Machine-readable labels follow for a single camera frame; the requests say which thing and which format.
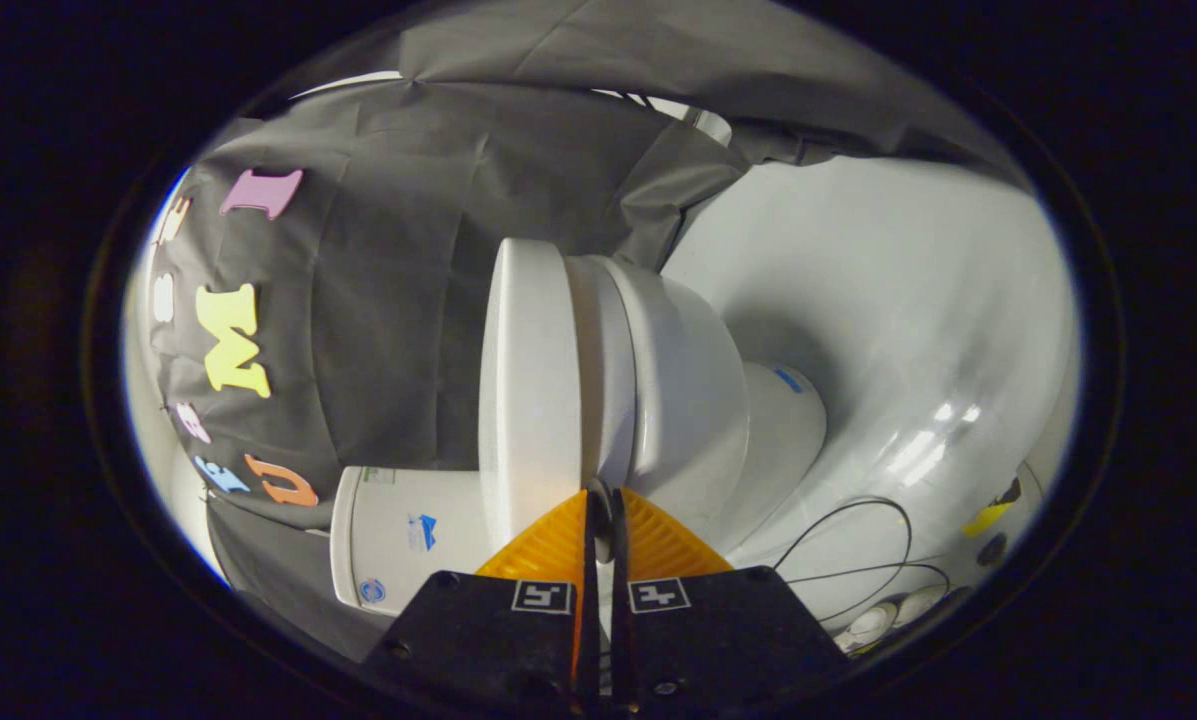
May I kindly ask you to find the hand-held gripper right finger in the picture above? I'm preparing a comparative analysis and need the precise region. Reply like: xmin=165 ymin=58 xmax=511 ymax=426
xmin=608 ymin=488 xmax=850 ymax=717

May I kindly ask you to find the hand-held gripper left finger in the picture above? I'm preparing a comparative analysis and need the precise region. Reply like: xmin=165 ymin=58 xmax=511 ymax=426
xmin=362 ymin=488 xmax=600 ymax=717

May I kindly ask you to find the white toilet lid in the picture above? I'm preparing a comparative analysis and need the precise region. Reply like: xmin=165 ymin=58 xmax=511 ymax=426
xmin=477 ymin=238 xmax=585 ymax=549

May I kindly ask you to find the white toilet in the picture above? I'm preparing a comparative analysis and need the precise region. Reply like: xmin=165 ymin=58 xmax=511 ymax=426
xmin=329 ymin=254 xmax=829 ymax=617

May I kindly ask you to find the white rounded object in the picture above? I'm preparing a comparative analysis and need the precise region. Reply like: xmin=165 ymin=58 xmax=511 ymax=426
xmin=893 ymin=585 xmax=950 ymax=627
xmin=850 ymin=600 xmax=900 ymax=644

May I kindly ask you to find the yellow black object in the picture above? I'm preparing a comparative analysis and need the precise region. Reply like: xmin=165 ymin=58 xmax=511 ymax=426
xmin=961 ymin=477 xmax=1025 ymax=539

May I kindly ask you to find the black backdrop cloth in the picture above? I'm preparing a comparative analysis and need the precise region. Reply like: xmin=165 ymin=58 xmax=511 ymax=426
xmin=148 ymin=0 xmax=1031 ymax=663

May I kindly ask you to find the thin black cable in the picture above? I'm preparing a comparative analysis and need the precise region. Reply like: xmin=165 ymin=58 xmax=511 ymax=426
xmin=773 ymin=496 xmax=915 ymax=573
xmin=786 ymin=561 xmax=952 ymax=625

